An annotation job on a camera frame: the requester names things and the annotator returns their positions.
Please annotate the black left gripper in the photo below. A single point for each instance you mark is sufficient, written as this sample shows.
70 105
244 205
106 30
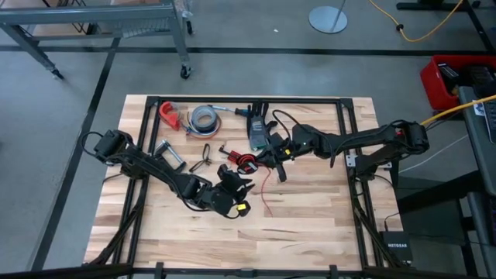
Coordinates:
230 184

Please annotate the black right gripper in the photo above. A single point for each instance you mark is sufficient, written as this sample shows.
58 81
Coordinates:
281 151

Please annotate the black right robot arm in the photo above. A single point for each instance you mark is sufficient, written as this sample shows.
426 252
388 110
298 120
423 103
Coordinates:
368 139

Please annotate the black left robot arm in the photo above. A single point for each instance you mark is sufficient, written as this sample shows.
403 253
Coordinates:
155 170

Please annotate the grey work glove green cuff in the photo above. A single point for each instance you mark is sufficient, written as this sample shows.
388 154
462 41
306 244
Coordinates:
256 133

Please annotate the red bit holder block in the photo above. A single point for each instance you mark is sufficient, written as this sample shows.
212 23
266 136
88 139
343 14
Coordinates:
233 156

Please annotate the small black angled plug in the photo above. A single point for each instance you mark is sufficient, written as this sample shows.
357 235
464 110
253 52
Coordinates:
222 148

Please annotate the grey metal C-clamp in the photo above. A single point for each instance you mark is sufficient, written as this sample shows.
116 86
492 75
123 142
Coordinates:
167 146

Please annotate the red plastic clamp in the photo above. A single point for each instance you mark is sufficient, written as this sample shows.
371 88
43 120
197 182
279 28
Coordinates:
170 118

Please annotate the round metal stand base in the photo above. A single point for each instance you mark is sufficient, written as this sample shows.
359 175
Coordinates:
327 19

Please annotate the red plastic bin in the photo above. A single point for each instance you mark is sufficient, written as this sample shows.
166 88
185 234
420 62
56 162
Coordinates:
430 89

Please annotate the black rectangular device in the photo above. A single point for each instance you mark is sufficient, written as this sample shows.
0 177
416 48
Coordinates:
448 77

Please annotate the grey desk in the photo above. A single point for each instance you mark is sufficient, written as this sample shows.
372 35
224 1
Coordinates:
474 155

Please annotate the black equipment bundle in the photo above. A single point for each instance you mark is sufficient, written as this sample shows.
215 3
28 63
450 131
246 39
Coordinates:
480 79

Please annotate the grey metal cart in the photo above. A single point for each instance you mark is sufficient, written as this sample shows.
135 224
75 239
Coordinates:
89 13

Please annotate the black aluminium rig frame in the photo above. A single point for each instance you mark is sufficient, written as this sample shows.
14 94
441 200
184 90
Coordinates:
248 100

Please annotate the grey duct tape roll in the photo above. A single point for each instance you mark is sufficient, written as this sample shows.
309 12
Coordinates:
195 116

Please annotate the black Netgear network switch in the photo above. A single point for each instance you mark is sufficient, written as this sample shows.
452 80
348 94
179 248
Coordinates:
397 246

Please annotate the black table leg frame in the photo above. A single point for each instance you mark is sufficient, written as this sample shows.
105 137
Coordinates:
426 6

